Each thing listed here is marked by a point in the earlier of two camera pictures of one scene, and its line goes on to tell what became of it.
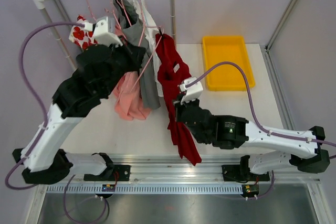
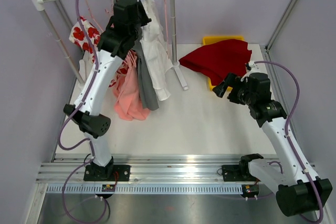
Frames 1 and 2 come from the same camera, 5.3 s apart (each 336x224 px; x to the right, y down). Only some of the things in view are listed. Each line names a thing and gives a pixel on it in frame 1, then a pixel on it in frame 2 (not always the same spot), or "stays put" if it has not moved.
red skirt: (172, 72) -> (219, 59)
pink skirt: (129, 103) stays put
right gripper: (179, 108) -> (234, 81)
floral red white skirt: (82, 38) stays put
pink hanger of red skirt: (150, 54) -> (165, 13)
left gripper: (135, 54) -> (145, 19)
